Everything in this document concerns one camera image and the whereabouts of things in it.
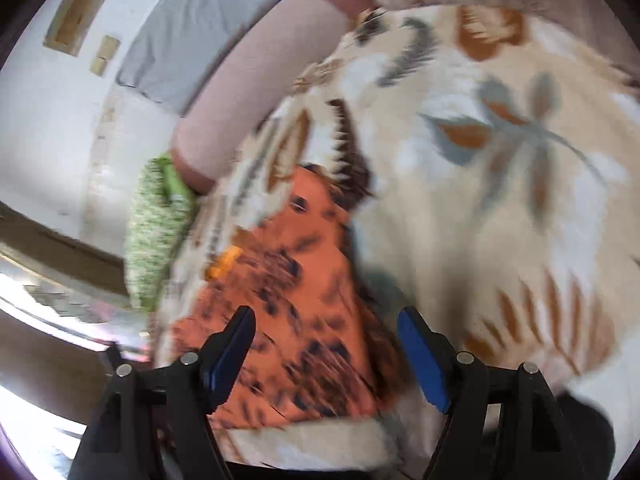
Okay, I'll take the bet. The stained glass window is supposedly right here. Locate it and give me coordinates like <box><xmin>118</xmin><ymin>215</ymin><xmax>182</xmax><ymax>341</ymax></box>
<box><xmin>0</xmin><ymin>255</ymin><xmax>151</xmax><ymax>361</ymax></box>

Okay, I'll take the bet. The beige wall panel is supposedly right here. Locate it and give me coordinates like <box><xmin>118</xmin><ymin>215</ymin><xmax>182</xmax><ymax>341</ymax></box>
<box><xmin>44</xmin><ymin>0</ymin><xmax>112</xmax><ymax>57</ymax></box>

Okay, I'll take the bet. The orange floral shirt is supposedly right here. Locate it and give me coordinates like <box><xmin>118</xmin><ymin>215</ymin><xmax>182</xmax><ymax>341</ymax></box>
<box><xmin>170</xmin><ymin>162</ymin><xmax>401</xmax><ymax>431</ymax></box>

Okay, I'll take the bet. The pink bolster cushion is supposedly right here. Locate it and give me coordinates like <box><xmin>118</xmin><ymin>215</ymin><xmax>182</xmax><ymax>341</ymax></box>
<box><xmin>170</xmin><ymin>0</ymin><xmax>373</xmax><ymax>196</ymax></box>

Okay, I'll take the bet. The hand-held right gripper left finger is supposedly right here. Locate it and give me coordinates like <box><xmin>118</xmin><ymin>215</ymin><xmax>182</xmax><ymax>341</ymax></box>
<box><xmin>67</xmin><ymin>306</ymin><xmax>257</xmax><ymax>480</ymax></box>

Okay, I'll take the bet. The wooden door frame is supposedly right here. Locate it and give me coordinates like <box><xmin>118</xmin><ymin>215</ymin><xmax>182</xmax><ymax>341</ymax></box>
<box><xmin>0</xmin><ymin>202</ymin><xmax>131</xmax><ymax>296</ymax></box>

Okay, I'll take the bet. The green checked pillow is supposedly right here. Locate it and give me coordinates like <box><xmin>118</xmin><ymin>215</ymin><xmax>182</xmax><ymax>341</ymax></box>
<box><xmin>122</xmin><ymin>157</ymin><xmax>198</xmax><ymax>311</ymax></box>

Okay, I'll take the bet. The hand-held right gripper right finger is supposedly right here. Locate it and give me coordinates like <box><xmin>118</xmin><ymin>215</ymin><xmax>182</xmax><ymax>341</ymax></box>
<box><xmin>397</xmin><ymin>306</ymin><xmax>583</xmax><ymax>480</ymax></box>

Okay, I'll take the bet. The grey pillow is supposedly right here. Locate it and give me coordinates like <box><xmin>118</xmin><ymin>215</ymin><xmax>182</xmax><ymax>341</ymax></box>
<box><xmin>116</xmin><ymin>0</ymin><xmax>313</xmax><ymax>106</ymax></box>

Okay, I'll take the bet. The leaf print blanket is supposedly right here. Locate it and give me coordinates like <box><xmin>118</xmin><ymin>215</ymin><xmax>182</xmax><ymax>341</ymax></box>
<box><xmin>155</xmin><ymin>5</ymin><xmax>640</xmax><ymax>476</ymax></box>

